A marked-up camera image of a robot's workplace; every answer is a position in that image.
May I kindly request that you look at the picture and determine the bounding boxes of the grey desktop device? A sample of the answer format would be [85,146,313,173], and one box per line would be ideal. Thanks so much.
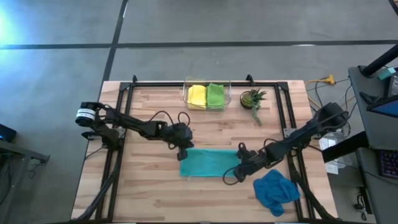
[387,72,398,98]

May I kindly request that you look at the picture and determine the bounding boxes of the grey desk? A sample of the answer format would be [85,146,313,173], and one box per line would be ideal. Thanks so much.
[356,146,398,224]
[347,65,398,150]

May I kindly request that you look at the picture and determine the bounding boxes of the white paper box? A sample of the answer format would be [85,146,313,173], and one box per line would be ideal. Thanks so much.
[318,132,354,175]

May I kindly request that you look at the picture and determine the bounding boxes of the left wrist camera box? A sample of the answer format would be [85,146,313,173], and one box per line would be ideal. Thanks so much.
[172,122,193,138]

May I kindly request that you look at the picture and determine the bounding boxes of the black aluminium table frame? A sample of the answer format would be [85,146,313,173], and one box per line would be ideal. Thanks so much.
[76,74,338,223]

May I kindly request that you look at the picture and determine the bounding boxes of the clear plastic bin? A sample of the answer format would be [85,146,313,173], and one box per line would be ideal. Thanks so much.
[182,76,233,112]

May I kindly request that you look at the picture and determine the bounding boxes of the black pole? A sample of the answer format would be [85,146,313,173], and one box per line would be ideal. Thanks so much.
[360,43,398,78]

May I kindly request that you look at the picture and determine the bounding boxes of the black side cart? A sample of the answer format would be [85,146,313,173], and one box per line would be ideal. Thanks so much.
[0,139,50,224]

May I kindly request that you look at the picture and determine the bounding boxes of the blue microfiber towel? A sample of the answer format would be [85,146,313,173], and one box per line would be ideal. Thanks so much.
[252,169,301,218]

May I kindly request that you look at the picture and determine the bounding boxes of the laptop with blue screen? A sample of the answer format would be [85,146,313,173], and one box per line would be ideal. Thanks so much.
[366,94,398,119]

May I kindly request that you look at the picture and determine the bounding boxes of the black power adapter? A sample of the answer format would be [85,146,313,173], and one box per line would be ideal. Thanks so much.
[353,186,373,222]

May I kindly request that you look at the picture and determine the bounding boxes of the green microfiber towel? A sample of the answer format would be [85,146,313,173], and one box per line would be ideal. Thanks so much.
[206,83,225,110]

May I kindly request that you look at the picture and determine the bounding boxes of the teal microfiber towel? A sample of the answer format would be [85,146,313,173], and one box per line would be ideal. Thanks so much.
[179,147,242,178]

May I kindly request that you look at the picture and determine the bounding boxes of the small teal box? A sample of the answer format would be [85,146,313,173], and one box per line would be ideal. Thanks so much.
[377,67,397,80]

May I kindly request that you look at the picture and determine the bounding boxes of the backlit black keyboard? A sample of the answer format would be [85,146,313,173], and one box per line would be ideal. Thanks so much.
[377,149,398,180]

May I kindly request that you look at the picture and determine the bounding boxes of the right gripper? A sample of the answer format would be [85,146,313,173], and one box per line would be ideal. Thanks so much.
[232,150,270,184]

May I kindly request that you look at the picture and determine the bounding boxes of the black device with blue light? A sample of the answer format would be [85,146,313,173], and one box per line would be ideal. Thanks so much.
[0,123,17,144]

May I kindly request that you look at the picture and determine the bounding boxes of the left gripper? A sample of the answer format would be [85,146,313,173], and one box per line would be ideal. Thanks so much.
[167,126,195,162]

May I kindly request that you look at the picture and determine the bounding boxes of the yellow microfiber towel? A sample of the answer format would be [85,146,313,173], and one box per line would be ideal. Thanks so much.
[187,84,208,110]

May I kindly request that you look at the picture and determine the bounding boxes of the black desk beam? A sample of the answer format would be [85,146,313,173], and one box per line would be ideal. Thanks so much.
[322,130,370,163]

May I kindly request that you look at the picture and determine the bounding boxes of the black side bracket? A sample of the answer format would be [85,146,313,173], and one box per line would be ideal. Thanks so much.
[81,130,102,141]

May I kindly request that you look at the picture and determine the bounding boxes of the potted succulent plant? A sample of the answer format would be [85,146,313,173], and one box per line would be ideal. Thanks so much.
[239,88,268,127]

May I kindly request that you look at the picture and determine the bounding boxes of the yellow extension cord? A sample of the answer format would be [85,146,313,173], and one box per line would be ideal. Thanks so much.
[303,74,337,87]

